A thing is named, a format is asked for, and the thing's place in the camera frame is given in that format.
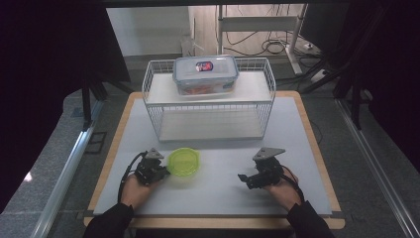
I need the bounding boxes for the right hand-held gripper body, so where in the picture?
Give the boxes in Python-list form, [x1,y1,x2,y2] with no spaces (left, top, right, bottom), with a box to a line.
[251,147,287,190]

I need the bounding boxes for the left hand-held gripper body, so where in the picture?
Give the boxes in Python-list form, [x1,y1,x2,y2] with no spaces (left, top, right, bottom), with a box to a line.
[135,148,166,186]

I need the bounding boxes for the green round plastic container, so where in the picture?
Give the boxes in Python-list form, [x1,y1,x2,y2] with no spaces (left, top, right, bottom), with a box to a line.
[166,147,201,178]

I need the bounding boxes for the white wire rack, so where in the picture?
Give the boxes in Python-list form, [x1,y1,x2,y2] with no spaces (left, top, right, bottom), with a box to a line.
[142,58,277,143]

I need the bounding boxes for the clear rectangular food container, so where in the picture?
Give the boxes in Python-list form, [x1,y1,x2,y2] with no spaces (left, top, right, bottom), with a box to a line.
[171,55,240,98]

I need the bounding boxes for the person's right hand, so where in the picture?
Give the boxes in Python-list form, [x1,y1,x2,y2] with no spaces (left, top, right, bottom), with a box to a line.
[263,167,303,212]

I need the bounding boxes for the person's left hand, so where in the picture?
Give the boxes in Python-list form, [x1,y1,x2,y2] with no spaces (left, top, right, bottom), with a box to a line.
[120,174,159,208]

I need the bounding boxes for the white table mat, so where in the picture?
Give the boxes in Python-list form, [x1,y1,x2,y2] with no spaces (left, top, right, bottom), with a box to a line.
[93,96,333,217]

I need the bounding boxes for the wooden table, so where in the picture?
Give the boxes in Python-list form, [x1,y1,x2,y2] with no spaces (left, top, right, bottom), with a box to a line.
[83,90,346,231]

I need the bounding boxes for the black metal stand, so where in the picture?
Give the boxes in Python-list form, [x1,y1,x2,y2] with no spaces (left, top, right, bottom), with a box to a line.
[332,63,374,131]
[80,69,109,131]

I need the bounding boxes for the white power strip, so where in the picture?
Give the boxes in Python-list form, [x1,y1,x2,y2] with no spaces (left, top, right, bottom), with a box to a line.
[309,68,329,84]

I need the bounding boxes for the clear plastic jug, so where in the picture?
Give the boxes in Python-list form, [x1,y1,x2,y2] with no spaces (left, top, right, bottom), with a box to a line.
[179,34,206,60]

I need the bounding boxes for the black curtain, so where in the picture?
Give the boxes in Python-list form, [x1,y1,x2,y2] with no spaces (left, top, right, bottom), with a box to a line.
[299,0,420,165]
[0,0,132,214]

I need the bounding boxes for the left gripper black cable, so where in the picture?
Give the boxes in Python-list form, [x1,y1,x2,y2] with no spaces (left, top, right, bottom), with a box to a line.
[117,151,149,203]

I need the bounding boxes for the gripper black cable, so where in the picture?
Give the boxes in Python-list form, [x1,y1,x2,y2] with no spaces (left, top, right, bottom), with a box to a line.
[280,164,306,203]
[117,151,149,203]

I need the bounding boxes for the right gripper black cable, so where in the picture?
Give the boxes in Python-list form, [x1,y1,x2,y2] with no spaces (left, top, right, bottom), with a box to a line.
[280,164,306,203]

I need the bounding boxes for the metal floor rail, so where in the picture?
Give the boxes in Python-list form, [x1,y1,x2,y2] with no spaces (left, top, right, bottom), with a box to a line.
[334,98,420,238]
[31,99,106,238]

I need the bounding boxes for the black floor cables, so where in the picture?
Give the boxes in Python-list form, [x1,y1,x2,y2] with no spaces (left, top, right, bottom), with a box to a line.
[223,30,289,58]

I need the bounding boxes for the white desk frame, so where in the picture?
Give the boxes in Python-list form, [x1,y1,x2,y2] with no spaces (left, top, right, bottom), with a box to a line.
[216,3,310,76]

